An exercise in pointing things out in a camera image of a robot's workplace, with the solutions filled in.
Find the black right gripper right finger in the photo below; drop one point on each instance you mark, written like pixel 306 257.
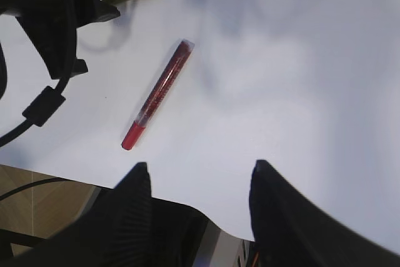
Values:
pixel 289 230

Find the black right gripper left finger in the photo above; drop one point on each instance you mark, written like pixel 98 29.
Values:
pixel 126 227

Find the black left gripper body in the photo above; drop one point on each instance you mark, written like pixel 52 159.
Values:
pixel 50 23

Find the red glitter marker pen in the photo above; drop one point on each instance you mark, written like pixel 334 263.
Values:
pixel 158 93

